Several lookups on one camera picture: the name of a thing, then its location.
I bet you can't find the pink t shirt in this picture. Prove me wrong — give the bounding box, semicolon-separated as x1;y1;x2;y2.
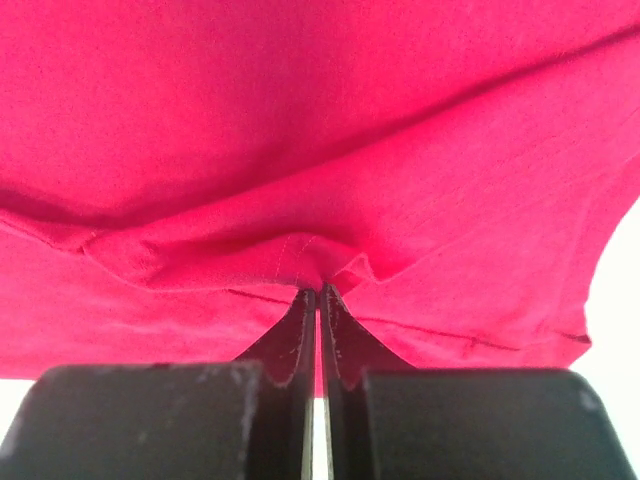
1;1;639;379

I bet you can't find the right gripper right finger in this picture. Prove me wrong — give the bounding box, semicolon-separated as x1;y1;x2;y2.
319;285;634;480

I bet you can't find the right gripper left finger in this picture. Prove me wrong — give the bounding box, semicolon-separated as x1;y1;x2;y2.
1;290;316;479

